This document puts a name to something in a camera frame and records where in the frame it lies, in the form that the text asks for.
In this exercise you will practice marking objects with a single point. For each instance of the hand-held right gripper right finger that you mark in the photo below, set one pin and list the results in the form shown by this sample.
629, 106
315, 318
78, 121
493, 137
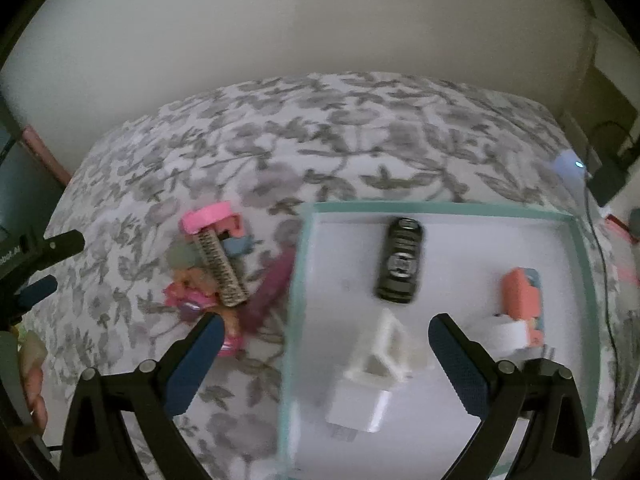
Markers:
460, 365

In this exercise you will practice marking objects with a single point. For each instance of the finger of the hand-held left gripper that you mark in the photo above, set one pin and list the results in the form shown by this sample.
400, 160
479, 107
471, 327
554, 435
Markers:
55, 247
35, 290

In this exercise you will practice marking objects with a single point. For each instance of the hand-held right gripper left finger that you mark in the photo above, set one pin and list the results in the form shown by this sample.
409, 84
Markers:
192, 365

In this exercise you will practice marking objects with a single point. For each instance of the white curved plastic piece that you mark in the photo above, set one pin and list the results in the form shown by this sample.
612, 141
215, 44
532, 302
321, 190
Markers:
505, 337

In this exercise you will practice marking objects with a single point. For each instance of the pink doll figure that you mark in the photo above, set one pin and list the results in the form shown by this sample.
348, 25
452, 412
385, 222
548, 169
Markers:
192, 285

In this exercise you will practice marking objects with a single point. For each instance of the white triangular plastic holder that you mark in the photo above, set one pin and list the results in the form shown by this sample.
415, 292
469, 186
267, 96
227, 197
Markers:
387, 325

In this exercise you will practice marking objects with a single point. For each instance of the teal shallow box tray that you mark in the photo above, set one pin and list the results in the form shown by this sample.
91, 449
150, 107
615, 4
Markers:
460, 270

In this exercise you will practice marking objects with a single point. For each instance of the black white patterned tube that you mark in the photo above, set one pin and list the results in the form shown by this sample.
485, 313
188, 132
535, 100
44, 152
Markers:
222, 270

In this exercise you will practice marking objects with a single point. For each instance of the white charger adapter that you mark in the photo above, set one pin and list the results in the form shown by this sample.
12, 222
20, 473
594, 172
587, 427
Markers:
357, 405

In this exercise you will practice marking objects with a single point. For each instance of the purple bar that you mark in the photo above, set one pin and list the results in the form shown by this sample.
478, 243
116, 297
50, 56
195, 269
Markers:
270, 285

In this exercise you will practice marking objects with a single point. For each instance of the black toy car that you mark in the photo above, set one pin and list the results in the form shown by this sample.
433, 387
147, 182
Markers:
400, 260

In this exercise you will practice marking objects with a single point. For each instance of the pink toy with black roller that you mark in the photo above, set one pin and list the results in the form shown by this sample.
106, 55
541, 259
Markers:
205, 217

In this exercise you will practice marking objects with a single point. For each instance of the person's left hand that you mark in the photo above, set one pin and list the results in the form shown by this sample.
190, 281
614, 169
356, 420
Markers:
35, 390

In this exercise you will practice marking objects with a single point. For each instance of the dark cabinet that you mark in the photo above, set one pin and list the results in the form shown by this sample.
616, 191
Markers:
25, 185

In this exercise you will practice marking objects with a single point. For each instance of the pink board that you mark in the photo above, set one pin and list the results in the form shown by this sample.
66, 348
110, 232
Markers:
45, 155

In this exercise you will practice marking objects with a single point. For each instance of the white device with blue light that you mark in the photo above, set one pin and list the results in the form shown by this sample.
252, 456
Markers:
567, 164

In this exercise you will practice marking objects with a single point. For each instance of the black power adapter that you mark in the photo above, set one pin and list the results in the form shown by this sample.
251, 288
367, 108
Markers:
607, 182

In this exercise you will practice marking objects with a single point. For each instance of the grey floral bedsheet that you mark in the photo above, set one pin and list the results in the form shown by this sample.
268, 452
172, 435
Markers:
350, 135

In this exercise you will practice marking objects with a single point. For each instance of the beige shelf unit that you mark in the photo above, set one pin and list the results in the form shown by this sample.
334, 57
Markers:
610, 85

